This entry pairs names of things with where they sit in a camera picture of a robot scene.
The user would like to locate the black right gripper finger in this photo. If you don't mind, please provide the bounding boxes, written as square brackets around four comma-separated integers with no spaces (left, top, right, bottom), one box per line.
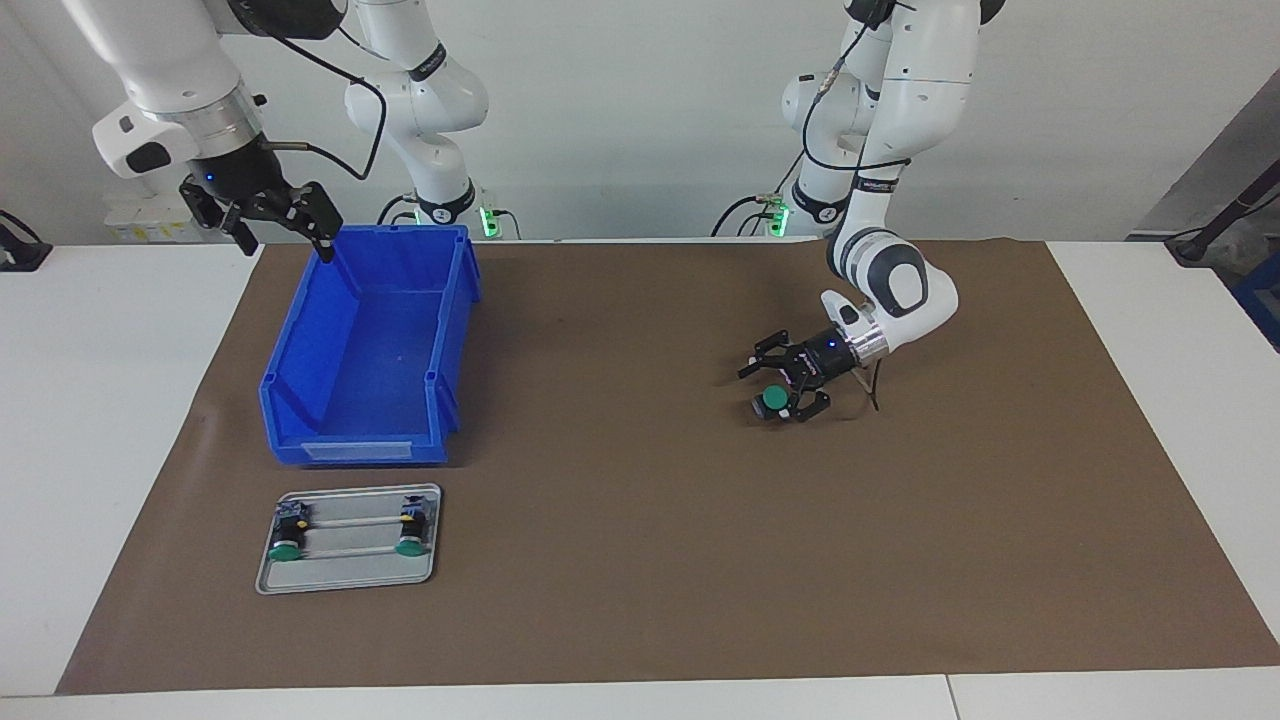
[255,183,344,263]
[180,180,258,257]

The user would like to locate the green push button switch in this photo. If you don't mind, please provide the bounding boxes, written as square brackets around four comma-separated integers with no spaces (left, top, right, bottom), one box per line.
[752,385,801,423]
[393,495,433,557]
[268,503,313,563]

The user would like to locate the white box with yellow labels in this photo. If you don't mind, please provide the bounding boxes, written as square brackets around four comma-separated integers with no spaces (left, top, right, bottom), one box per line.
[103,195,216,244]

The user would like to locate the blue plastic storage bin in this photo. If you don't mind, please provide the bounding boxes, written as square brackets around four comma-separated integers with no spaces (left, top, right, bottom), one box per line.
[258,224,483,469]

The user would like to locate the brown paper table mat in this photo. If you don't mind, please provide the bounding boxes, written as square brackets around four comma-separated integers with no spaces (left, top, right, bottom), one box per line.
[55,240,1280,696]

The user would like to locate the black table clamp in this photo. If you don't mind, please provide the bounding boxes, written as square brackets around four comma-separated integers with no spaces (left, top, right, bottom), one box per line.
[0,210,53,273]

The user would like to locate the silver metal tray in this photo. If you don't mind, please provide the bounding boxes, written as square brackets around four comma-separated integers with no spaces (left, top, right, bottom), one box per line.
[255,483,443,597]

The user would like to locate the black stand pole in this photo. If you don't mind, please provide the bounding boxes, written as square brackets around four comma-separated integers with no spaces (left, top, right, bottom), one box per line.
[1165,160,1280,266]

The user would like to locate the blue crate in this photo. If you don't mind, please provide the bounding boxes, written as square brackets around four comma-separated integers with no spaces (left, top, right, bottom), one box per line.
[1232,255,1280,353]

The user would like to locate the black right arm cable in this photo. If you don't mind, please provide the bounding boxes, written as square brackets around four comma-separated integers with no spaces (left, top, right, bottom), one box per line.
[255,25,388,181]

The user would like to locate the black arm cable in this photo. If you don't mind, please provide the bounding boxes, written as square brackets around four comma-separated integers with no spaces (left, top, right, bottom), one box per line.
[803,0,911,413]
[255,25,388,181]

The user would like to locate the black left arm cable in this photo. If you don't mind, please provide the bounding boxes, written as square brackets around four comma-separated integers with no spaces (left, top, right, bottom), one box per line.
[803,0,911,413]

